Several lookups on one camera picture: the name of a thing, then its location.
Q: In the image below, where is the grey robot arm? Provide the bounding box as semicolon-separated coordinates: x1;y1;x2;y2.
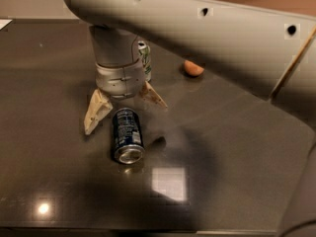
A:
64;0;316;128

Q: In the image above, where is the orange fruit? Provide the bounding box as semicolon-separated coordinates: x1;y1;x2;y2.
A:
184;60;204;77

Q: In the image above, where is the blue pepsi can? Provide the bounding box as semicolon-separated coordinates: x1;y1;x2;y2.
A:
113;108;145;165

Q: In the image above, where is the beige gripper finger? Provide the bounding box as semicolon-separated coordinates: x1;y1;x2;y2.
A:
139;81;168;109
84;89;113;135

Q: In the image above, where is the white green 7up can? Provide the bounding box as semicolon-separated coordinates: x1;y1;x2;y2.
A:
137;40;152;81

